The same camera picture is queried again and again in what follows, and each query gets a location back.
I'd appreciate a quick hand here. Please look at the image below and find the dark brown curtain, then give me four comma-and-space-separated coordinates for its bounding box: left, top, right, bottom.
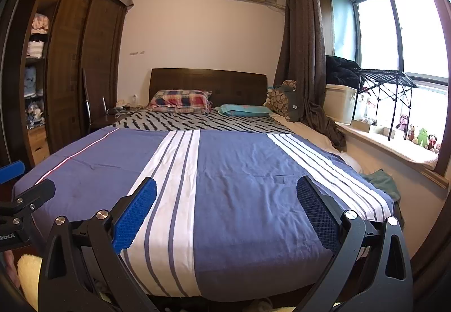
273, 0, 348, 152

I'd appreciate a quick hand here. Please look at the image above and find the stack of folded clothes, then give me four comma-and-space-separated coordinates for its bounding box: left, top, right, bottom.
24, 12, 50, 129

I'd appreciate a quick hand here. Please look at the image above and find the teal pillow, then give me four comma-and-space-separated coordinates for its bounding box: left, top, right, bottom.
215, 104, 273, 118

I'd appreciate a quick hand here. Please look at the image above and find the green cloth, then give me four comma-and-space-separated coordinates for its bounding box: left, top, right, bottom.
359, 167, 400, 201

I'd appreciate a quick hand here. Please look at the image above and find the grey roller blind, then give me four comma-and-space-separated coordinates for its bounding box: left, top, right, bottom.
329, 0, 356, 66

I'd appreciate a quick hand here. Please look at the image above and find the brown patterned cushion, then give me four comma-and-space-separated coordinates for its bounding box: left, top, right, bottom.
266, 86, 291, 120

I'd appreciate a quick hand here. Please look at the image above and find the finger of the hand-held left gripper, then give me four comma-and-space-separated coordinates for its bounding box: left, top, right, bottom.
0, 161, 26, 186
0, 178, 57, 224

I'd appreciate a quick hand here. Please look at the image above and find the blue white striped duvet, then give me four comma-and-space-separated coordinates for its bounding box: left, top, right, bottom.
12, 129, 397, 298

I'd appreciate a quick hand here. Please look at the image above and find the window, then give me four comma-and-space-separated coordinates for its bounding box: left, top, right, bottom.
352, 0, 451, 85

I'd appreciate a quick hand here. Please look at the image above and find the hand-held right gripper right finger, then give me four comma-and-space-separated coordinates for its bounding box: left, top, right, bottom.
295, 175, 414, 312

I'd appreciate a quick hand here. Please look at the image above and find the black folding table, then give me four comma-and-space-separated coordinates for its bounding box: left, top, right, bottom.
354, 69, 420, 141

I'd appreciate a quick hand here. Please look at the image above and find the dark green cushion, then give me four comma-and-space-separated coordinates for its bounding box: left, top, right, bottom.
284, 80, 305, 122

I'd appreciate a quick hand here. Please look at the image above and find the yellow fluffy rug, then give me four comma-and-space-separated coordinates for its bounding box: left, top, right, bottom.
17, 254, 45, 312

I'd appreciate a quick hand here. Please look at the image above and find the black jacket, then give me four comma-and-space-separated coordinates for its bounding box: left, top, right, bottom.
326, 55, 363, 87

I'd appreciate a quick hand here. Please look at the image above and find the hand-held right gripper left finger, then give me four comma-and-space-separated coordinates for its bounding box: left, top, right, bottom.
37, 176, 159, 312

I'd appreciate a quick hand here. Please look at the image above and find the dark wooden headboard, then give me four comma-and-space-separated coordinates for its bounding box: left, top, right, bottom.
150, 68, 267, 110

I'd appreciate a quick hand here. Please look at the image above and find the white storage box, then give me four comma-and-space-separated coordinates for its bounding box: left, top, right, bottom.
324, 84, 358, 125

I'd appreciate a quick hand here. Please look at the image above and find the wooden window ledge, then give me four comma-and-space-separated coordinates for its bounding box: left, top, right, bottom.
347, 129, 450, 189

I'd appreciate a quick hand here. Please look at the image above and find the white charging cable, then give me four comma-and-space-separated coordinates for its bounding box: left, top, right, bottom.
107, 98, 147, 118

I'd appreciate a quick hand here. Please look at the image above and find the cream bed sheet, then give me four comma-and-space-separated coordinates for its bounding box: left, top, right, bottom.
269, 115, 363, 175

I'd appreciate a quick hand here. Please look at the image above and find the dark wooden wardrobe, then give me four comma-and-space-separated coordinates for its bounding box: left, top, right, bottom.
0, 0, 127, 168

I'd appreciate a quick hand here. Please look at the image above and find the dark wooden nightstand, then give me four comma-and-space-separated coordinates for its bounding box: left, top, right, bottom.
90, 111, 122, 131

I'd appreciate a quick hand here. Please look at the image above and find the plaid pillow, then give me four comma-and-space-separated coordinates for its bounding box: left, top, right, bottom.
146, 89, 213, 114

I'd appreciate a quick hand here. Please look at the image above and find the person's left forearm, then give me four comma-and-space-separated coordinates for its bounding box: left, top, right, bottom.
0, 250, 18, 289

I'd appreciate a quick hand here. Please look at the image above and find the green frog plush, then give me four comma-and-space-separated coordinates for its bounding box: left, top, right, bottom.
416, 127, 430, 148

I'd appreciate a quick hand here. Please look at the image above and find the zebra striped blanket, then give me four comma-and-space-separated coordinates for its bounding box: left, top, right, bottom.
111, 109, 295, 134

